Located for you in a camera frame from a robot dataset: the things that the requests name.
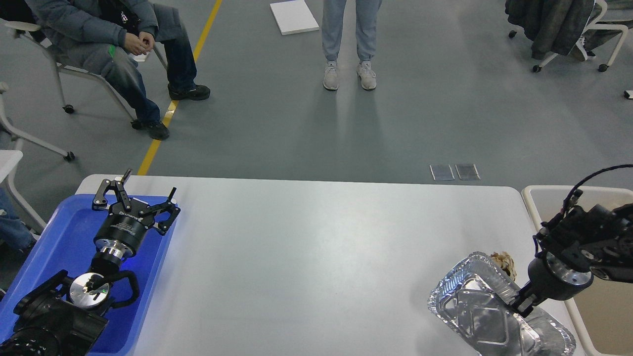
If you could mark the left floor metal plate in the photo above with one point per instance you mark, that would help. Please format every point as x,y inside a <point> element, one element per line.
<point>442,172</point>

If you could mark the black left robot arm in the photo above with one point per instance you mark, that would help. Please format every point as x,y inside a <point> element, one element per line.
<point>86,286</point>

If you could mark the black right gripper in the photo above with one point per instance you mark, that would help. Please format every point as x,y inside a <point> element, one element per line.
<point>549,278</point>

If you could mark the right floor metal plate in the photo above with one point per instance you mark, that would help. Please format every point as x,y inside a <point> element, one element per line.
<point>467,172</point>

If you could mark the dark coat on chair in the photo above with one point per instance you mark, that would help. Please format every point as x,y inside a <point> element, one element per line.
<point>553,26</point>

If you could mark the white chair with dark coat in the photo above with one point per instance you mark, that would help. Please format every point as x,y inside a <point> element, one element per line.
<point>596,33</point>

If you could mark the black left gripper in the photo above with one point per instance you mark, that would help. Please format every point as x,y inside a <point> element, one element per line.
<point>129,224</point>

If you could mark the white table at left edge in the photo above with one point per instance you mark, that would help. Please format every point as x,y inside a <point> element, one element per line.
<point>9,160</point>

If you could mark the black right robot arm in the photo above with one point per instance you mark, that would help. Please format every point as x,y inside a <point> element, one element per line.
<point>576,246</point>

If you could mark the white chair at left edge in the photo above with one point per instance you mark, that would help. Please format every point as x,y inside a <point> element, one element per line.
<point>19,134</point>

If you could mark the crumpled brown paper ball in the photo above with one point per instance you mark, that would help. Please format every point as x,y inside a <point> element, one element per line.
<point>506,263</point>

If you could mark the seated person grey jacket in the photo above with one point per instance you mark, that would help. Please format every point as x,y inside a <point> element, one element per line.
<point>102,36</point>

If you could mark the white flat board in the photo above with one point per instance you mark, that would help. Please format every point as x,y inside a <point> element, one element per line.
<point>293,17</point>

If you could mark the aluminium foil tray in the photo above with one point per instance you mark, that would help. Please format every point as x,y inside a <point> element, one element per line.
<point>474,299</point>

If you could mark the blue plastic tray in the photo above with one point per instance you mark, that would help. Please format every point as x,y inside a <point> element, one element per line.
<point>67,243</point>

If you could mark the floor metal plate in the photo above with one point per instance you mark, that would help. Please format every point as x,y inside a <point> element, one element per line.
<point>467,172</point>
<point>442,172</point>

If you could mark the white chair under person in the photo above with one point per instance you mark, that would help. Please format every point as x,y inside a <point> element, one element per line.
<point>61,64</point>

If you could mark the beige plastic bin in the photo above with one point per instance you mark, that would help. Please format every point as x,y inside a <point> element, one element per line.
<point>602,314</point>

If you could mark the person in jeans left edge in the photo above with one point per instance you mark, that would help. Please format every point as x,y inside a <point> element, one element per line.
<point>13,231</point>

